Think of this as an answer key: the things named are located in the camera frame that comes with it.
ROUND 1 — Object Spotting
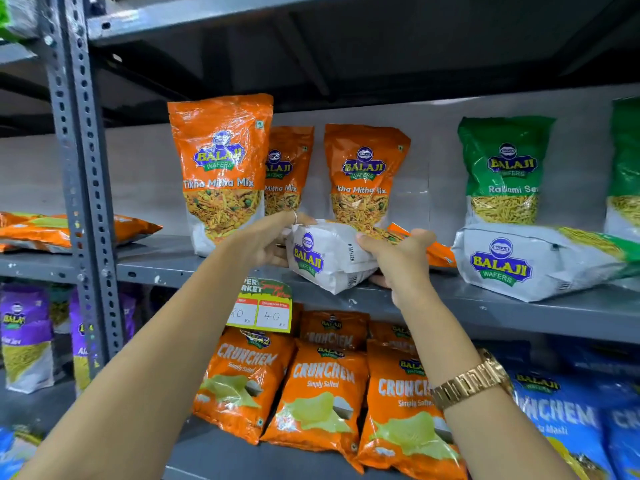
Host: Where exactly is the person's left hand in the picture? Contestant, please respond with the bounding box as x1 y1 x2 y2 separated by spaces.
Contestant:
219 211 317 270

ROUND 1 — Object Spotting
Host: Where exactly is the person's right hand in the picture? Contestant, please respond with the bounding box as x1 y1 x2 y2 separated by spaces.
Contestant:
356 228 437 310

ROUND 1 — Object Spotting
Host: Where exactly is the orange and white snack packet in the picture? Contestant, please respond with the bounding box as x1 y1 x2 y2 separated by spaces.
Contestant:
285 219 457 296

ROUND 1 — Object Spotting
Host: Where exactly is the person's right forearm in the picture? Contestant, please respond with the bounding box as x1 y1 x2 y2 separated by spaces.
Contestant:
392 291 578 480

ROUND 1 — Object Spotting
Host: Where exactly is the person's left forearm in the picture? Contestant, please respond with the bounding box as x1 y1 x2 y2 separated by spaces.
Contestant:
15 239 251 480

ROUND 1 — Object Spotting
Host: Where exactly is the green and yellow price tag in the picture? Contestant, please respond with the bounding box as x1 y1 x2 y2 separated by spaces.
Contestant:
226 277 294 334

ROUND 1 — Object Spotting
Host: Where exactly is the orange potato chips bag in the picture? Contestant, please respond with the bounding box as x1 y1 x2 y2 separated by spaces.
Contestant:
192 327 297 446
356 339 469 480
299 310 371 352
260 339 370 458
368 321 419 356

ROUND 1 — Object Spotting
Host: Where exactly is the large orange snack mix packet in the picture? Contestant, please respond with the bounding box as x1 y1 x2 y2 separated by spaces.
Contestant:
167 93 275 258

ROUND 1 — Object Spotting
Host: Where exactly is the green sev snack packet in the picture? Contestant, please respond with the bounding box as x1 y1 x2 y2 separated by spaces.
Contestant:
452 223 640 303
603 97 640 243
457 116 557 227

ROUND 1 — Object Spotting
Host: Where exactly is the gold metal wristwatch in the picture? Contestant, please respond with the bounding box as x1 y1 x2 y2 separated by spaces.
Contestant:
430 348 515 412

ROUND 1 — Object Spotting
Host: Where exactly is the purple sev snack packet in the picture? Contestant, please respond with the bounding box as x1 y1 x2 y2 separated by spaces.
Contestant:
0 284 55 395
68 289 137 396

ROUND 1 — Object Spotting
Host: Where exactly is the yellow snack packet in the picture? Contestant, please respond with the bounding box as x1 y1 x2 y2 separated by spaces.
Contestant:
49 285 74 336

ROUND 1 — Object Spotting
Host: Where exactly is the grey metal shelving rack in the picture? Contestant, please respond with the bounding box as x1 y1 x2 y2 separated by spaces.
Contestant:
0 0 640 480

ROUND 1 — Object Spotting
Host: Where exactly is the flat orange snack packet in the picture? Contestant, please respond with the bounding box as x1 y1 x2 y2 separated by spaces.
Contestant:
0 214 164 255
0 211 47 228

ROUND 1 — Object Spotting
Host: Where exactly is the blue potato chips bag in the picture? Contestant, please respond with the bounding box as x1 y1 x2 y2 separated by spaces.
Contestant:
547 339 640 381
601 404 640 480
509 369 617 480

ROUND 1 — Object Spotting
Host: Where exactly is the blue snack packet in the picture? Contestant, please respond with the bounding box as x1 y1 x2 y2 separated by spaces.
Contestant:
0 426 43 480

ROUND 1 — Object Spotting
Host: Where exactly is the green packet with clear wrap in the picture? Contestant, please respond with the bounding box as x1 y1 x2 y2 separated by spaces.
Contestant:
0 0 43 42

